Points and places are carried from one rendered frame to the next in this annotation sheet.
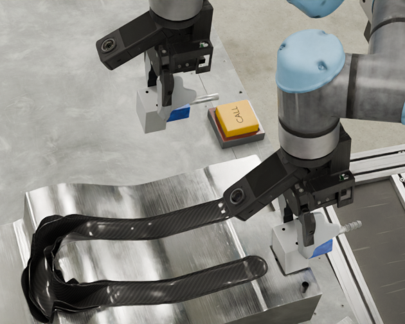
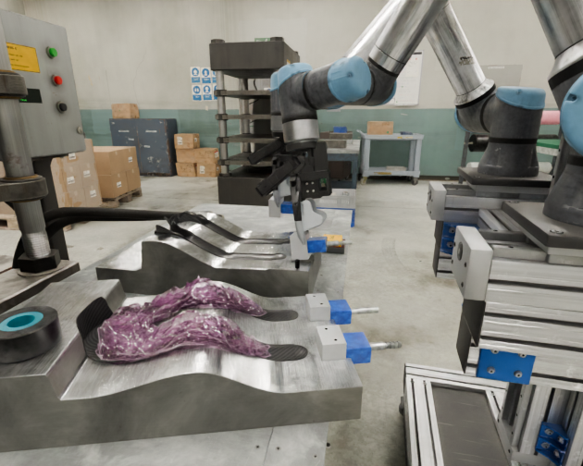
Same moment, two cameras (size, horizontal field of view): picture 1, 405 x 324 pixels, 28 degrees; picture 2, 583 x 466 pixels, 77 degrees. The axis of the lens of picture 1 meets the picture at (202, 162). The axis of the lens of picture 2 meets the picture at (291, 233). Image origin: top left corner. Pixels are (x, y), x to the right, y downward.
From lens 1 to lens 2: 0.93 m
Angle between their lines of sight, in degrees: 45
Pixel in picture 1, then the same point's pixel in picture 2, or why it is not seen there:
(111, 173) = not seen: hidden behind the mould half
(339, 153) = (317, 152)
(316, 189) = (302, 173)
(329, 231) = (315, 218)
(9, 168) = not seen: hidden behind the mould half
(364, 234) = (452, 416)
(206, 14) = not seen: hidden behind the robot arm
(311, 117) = (289, 103)
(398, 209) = (486, 411)
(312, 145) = (291, 127)
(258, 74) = (423, 342)
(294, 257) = (296, 243)
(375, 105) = (315, 79)
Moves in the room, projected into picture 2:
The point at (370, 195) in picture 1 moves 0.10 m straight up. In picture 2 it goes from (465, 398) to (469, 374)
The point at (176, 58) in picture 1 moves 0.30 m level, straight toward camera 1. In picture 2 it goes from (279, 158) to (201, 172)
